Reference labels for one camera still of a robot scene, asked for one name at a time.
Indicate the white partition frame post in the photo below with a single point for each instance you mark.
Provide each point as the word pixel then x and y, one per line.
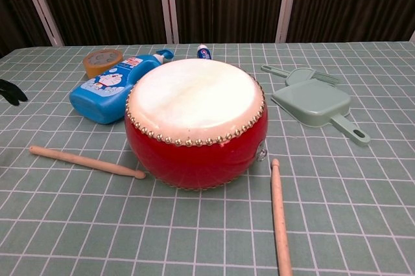
pixel 287 4
pixel 41 7
pixel 413 38
pixel 168 4

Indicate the red and white drum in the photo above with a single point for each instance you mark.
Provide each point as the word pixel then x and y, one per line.
pixel 194 94

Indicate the mint green hand brush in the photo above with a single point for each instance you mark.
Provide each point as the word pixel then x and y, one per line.
pixel 300 75

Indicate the wooden drumstick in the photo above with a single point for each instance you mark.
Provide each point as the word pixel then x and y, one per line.
pixel 87 161
pixel 279 208

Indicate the blue detergent pump bottle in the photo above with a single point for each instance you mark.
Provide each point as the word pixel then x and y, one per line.
pixel 97 101

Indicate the dark corrugated partition panel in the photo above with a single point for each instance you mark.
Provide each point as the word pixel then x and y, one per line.
pixel 13 4
pixel 103 4
pixel 227 4
pixel 353 4

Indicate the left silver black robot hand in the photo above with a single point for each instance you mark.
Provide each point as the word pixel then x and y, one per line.
pixel 8 89

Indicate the brown packing tape roll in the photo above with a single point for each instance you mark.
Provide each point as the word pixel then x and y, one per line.
pixel 87 67

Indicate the blue white toothpaste tube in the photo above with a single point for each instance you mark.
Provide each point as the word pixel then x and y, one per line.
pixel 203 52

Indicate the mint green dustpan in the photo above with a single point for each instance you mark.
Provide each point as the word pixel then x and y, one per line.
pixel 311 101

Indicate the green checkered tablecloth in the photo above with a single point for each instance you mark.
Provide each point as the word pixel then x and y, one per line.
pixel 207 240

